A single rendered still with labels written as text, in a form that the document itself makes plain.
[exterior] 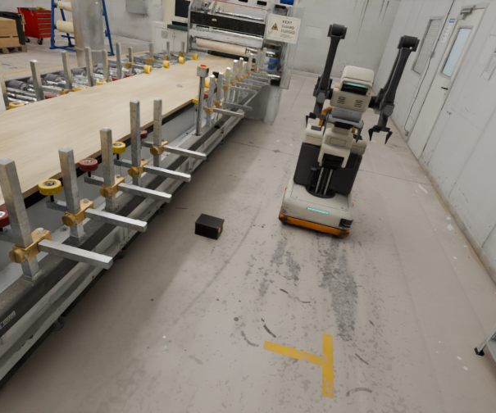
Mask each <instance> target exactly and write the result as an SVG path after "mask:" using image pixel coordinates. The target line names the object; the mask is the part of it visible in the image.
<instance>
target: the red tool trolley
mask: <svg viewBox="0 0 496 413"><path fill-rule="evenodd" d="M17 10H18V13H20V14H23V15H24V19H25V23H24V26H25V41H26V42H27V43H29V42H30V40H29V39H28V37H32V38H37V39H38V44H39V45H42V41H43V38H51V11H49V10H39V9H36V8H35V7H17ZM24 19H23V20H24Z"/></svg>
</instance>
